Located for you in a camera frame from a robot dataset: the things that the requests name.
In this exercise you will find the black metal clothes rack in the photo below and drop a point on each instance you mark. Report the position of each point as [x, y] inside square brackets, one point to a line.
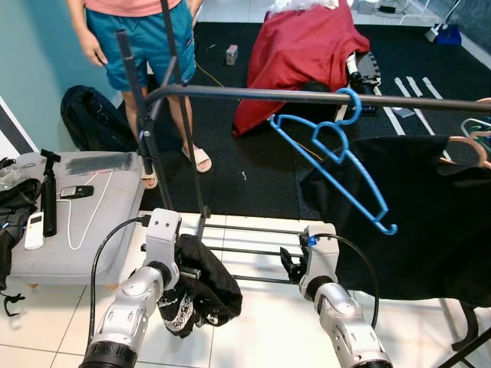
[253, 93]

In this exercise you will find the pink plastic hanger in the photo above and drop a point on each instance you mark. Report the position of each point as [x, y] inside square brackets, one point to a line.
[468, 139]

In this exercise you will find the small grey box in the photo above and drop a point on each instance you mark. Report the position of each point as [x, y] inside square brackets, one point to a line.
[231, 54]

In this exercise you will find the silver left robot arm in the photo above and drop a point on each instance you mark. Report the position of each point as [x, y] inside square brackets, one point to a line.
[126, 314]

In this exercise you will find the light green plastic hanger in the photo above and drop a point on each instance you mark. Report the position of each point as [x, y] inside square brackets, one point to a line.
[477, 121]

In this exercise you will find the person in teal shorts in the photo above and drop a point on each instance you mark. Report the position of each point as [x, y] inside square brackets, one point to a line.
[138, 38]

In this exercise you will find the black fabric bag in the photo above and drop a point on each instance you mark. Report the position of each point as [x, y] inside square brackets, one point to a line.
[15, 222]

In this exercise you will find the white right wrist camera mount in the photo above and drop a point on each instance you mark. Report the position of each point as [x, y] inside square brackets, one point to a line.
[322, 253]

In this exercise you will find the blue stand base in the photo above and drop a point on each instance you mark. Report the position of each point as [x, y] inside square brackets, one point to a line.
[450, 34]

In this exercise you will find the white remote control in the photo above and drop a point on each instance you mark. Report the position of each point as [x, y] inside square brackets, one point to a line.
[34, 231]

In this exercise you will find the tall black bottle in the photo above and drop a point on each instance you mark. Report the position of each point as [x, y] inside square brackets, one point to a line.
[49, 199]

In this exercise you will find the black backpack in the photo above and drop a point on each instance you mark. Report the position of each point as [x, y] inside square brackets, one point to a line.
[92, 119]

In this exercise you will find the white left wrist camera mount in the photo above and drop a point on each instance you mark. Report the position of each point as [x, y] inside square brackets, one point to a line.
[163, 230]

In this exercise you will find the black and white machine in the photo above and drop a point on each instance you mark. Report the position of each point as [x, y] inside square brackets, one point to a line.
[364, 73]

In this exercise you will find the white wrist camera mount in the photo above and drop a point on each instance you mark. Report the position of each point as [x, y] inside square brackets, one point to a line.
[163, 230]
[322, 253]

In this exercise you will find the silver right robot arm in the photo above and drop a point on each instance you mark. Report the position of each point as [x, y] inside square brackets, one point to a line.
[345, 322]

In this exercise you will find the plain black collared shirt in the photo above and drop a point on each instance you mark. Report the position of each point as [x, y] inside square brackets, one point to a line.
[414, 230]

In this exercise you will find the blue plastic hanger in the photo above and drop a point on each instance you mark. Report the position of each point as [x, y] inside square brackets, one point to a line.
[360, 103]

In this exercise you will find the beige slide sandal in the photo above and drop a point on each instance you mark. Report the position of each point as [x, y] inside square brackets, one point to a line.
[149, 180]
[199, 159]

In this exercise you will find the black phone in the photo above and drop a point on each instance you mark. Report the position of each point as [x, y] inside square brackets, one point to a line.
[77, 192]

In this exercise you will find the red cloth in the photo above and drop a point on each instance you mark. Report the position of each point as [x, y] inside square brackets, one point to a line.
[299, 54]

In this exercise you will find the black printed shirt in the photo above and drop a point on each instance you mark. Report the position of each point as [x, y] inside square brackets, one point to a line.
[215, 284]

